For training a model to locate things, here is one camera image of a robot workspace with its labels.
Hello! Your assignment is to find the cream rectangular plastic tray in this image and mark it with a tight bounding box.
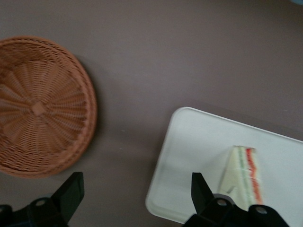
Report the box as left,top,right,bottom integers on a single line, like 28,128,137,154
144,106,303,227

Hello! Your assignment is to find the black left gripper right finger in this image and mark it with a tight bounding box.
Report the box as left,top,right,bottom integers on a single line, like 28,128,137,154
186,172,291,227

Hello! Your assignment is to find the triangular sandwich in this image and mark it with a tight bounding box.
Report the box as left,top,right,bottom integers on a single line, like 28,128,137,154
216,145,264,206

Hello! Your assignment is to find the round brown wicker basket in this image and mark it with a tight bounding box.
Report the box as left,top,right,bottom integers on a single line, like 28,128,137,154
0,35,98,179

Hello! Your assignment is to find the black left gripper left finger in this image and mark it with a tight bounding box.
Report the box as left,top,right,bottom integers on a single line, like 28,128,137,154
0,172,85,227

